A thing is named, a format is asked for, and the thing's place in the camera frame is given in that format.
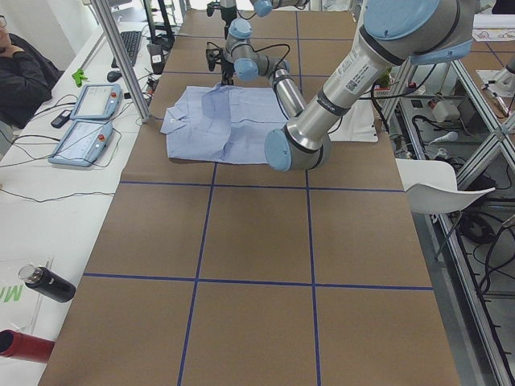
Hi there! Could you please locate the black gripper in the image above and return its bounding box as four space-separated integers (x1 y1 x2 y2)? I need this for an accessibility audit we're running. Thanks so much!
221 60 234 85

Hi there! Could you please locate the blue striped button shirt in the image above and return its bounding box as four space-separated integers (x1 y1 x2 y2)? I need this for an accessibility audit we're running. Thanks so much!
160 84 286 164

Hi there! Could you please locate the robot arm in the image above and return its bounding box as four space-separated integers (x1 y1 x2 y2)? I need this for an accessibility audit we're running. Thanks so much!
224 0 476 170
206 0 310 26

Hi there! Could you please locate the black keyboard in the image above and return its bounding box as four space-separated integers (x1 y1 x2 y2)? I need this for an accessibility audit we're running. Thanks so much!
120 31 142 66

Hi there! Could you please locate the black computer mouse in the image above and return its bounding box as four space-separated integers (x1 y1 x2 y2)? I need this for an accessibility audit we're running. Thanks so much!
106 71 122 83

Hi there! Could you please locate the upper teach pendant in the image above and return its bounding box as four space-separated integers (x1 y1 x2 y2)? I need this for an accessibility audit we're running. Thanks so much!
70 83 123 121

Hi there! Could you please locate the teach pendant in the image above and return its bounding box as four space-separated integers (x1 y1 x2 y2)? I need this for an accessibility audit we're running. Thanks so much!
70 83 123 121
48 119 113 167

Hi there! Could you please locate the green plastic clip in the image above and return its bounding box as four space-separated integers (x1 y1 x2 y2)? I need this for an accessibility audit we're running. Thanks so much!
72 68 89 88

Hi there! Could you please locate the lower teach pendant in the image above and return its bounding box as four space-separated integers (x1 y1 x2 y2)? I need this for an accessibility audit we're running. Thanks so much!
48 119 113 167

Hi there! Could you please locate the black mobile phone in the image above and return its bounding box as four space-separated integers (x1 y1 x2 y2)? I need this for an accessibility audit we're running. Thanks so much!
50 109 72 129

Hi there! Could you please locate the seated person in black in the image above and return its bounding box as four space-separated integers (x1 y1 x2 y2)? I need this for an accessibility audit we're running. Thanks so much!
1 16 64 129

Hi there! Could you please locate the black water bottle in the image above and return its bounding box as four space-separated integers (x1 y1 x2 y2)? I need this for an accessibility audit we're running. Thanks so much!
19 265 76 303

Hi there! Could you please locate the red cylinder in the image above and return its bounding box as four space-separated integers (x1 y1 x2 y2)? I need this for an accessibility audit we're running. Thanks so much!
1 330 55 363

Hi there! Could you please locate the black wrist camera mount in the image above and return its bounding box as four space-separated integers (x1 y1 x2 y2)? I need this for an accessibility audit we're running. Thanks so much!
205 41 224 72

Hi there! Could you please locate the aluminium frame post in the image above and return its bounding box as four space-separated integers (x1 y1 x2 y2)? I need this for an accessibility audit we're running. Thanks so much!
91 0 150 123

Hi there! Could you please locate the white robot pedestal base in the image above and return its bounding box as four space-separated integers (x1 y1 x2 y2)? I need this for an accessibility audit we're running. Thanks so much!
329 101 378 142

